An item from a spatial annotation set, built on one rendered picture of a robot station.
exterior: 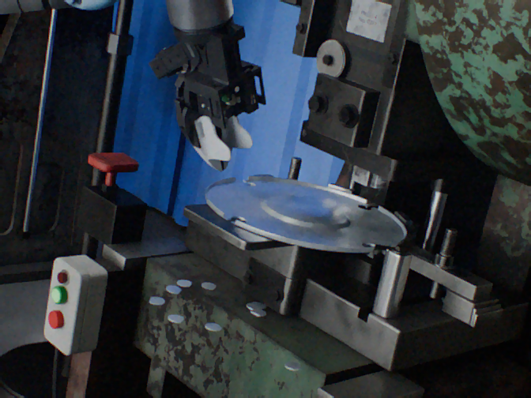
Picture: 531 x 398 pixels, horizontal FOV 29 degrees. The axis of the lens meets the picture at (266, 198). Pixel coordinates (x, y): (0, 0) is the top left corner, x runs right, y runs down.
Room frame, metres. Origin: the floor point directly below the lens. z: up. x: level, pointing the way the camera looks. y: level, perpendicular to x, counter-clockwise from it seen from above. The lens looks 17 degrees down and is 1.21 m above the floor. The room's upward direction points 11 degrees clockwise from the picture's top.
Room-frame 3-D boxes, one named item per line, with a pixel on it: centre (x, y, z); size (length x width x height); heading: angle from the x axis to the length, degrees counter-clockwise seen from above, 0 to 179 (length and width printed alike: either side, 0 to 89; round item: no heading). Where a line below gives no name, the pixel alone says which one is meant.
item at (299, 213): (1.41, -0.06, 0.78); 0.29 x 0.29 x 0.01
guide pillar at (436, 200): (1.49, -0.25, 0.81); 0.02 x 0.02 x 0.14; 45
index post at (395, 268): (1.29, -0.18, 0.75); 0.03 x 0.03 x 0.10; 45
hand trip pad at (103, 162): (1.57, 0.25, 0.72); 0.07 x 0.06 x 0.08; 135
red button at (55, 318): (1.42, 0.27, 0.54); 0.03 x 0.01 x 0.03; 45
